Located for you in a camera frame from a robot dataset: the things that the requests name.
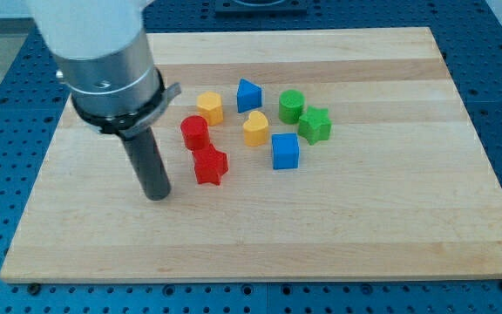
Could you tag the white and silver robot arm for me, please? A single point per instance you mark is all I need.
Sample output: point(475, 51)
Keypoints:
point(103, 56)

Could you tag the blue cube block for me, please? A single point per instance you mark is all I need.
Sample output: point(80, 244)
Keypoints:
point(285, 151)

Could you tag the red star block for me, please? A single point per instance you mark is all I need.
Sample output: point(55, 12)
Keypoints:
point(210, 165)

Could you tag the green star block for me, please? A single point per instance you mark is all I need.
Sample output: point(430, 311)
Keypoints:
point(315, 125)

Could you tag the yellow heart block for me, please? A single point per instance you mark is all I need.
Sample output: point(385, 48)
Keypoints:
point(255, 129)

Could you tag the blue triangle block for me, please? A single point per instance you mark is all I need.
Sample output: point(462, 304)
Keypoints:
point(248, 97)

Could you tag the red cylinder block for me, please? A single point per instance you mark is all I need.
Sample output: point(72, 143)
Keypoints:
point(195, 132)

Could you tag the yellow hexagon block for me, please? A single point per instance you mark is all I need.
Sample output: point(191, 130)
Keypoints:
point(209, 106)

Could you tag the green cylinder block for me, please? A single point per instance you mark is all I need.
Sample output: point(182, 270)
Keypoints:
point(291, 103)

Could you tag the light wooden board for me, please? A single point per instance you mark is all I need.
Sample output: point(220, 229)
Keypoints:
point(402, 190)

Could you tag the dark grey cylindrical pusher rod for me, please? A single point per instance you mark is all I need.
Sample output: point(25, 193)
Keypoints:
point(147, 164)

